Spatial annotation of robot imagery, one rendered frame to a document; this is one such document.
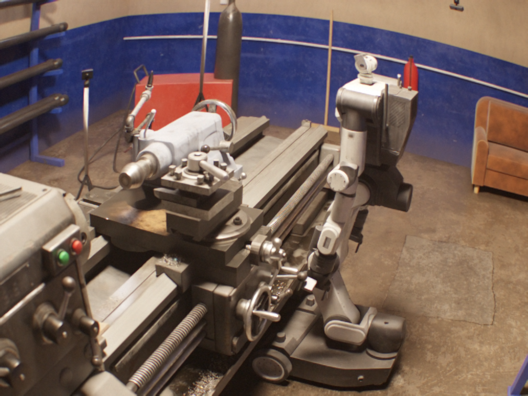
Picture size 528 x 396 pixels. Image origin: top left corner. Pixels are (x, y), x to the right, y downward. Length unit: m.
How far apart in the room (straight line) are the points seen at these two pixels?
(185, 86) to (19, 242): 3.76
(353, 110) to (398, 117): 0.22
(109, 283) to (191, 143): 0.60
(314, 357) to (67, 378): 1.49
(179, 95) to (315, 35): 1.77
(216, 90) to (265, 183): 2.31
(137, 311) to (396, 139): 1.10
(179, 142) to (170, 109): 2.78
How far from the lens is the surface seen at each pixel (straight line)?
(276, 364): 2.50
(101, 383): 1.37
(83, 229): 1.46
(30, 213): 1.11
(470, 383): 2.74
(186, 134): 2.04
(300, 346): 2.57
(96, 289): 1.93
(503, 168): 5.04
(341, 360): 2.50
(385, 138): 2.06
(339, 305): 2.46
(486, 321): 3.24
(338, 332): 2.48
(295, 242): 2.93
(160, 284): 1.73
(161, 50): 6.58
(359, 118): 1.89
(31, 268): 1.08
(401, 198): 2.16
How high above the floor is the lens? 1.78
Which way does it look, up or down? 24 degrees down
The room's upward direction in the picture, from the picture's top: 3 degrees clockwise
